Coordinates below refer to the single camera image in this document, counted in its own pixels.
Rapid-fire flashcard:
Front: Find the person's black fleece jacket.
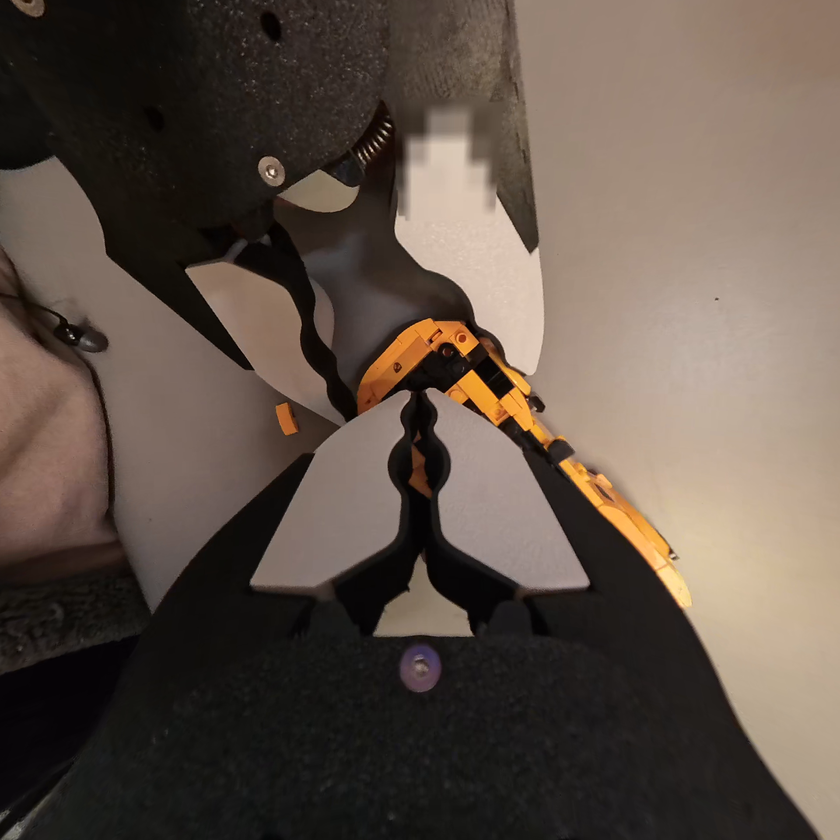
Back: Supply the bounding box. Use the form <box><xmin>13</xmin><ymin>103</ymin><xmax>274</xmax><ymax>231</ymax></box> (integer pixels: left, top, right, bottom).
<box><xmin>0</xmin><ymin>561</ymin><xmax>155</xmax><ymax>680</ymax></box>

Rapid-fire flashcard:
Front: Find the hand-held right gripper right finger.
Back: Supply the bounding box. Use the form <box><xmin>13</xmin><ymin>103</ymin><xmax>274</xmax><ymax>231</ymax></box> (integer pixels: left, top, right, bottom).
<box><xmin>419</xmin><ymin>387</ymin><xmax>589</xmax><ymax>636</ymax></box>

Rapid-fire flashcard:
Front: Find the person's beige shirt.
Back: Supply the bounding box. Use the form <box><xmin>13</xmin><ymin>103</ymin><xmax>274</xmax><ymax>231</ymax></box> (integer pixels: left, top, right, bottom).
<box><xmin>0</xmin><ymin>243</ymin><xmax>126</xmax><ymax>572</ymax></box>

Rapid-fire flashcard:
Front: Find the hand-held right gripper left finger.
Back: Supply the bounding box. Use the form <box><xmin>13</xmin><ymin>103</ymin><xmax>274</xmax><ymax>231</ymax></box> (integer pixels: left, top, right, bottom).
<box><xmin>249</xmin><ymin>388</ymin><xmax>421</xmax><ymax>636</ymax></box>

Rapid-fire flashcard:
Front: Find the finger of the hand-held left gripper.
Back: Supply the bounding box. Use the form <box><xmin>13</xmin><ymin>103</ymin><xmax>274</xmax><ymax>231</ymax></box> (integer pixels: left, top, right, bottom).
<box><xmin>187</xmin><ymin>226</ymin><xmax>360</xmax><ymax>426</ymax></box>
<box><xmin>392</xmin><ymin>197</ymin><xmax>546</xmax><ymax>376</ymax></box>

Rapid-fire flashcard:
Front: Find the orange lego car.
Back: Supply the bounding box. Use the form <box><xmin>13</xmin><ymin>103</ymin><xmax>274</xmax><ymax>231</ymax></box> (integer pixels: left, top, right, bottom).
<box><xmin>356</xmin><ymin>318</ymin><xmax>693</xmax><ymax>611</ymax></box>

